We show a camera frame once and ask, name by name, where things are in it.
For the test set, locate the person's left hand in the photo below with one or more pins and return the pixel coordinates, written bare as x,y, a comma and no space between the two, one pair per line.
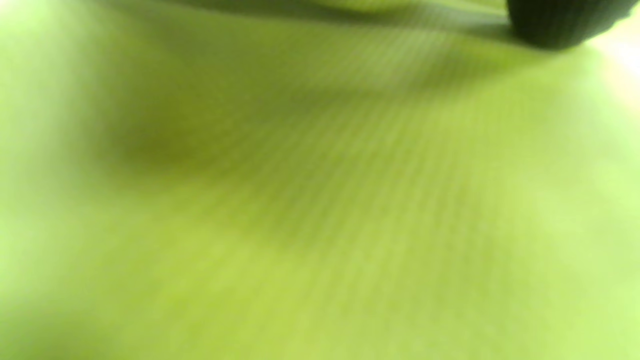
560,20

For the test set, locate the yellow t-shirt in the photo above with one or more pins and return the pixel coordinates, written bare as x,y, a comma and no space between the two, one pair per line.
300,200

